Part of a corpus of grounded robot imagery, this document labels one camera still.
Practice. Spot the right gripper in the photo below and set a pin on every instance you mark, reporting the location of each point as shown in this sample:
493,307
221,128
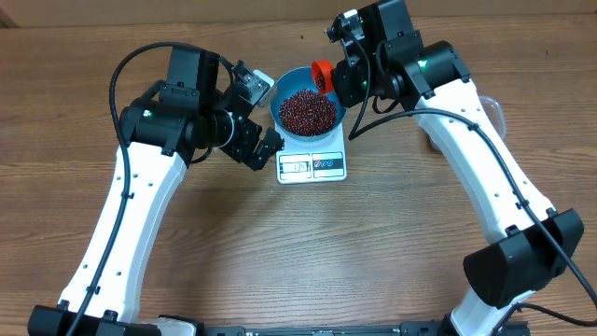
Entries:
346,80

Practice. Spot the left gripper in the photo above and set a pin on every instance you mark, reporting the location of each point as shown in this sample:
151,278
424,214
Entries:
250,132

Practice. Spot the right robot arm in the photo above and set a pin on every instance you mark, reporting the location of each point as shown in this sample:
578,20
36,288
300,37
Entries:
529,242

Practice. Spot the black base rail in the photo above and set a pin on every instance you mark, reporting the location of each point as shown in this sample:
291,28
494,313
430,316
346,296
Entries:
322,330

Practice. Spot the blue metal bowl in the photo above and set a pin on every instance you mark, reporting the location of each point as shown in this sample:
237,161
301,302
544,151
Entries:
289,84

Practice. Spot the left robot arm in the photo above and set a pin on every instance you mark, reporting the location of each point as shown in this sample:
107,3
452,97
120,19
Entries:
204,103

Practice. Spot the white digital kitchen scale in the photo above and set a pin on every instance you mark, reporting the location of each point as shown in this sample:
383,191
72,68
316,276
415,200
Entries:
311,159

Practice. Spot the red beans in bowl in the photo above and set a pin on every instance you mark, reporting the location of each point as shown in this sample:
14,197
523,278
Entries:
308,113

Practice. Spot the clear plastic container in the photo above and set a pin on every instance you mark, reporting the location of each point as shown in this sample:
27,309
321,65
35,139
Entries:
495,114

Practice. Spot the red scoop with blue handle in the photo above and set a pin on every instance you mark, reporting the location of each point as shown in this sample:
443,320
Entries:
322,76

